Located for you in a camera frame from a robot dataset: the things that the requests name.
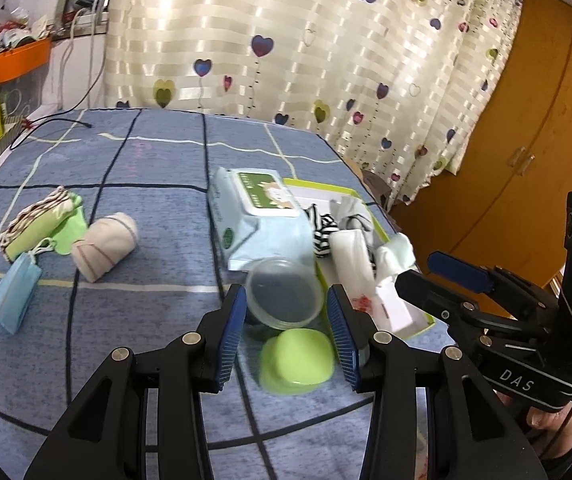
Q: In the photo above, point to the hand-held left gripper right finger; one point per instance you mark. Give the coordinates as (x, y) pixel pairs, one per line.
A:
(342, 335)

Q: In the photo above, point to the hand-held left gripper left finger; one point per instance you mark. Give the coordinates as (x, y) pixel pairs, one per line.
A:
(231, 335)

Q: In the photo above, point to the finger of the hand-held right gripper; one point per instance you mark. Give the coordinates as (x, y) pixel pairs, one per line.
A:
(435, 300)
(460, 270)

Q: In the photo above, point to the lime green cardboard box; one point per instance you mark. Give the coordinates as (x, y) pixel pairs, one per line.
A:
(400, 312)

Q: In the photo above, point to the clear orange snack packet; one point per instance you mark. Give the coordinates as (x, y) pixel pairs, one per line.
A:
(365, 302)

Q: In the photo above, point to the green plastic lid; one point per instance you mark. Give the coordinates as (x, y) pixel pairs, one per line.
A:
(296, 360)

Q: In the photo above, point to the mint and white sock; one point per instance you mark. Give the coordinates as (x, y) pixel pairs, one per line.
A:
(395, 255)

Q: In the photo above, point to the clear round plastic container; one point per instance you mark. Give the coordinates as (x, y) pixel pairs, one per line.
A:
(286, 295)

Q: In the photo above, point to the white cloth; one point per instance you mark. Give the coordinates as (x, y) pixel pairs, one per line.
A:
(350, 255)

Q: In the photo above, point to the black white striped sock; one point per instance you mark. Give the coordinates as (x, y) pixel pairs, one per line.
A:
(322, 232)

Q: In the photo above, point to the wet wipes pack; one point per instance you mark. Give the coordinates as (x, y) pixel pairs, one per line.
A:
(251, 230)

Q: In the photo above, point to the beige bandage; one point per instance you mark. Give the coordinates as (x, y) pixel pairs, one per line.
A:
(103, 247)

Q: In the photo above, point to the green printed cloth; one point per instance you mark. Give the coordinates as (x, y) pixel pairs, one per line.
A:
(71, 232)

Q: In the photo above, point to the green towel with red trim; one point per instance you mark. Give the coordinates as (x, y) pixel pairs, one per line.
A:
(36, 230)

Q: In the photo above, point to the person's right hand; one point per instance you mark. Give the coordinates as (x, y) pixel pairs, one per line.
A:
(540, 417)

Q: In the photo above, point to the blue plaid bed sheet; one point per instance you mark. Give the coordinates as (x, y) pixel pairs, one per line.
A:
(141, 310)

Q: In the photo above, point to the brown clothing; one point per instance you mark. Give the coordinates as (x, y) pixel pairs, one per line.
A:
(378, 187)

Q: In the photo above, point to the wooden wardrobe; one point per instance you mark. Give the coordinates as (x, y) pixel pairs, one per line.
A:
(515, 135)

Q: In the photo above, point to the blue face mask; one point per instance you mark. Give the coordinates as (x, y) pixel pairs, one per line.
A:
(13, 295)

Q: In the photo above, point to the heart print curtain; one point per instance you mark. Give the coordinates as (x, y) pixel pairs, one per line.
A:
(316, 60)

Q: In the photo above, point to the orange plastic tray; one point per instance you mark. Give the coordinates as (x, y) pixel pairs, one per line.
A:
(11, 62)

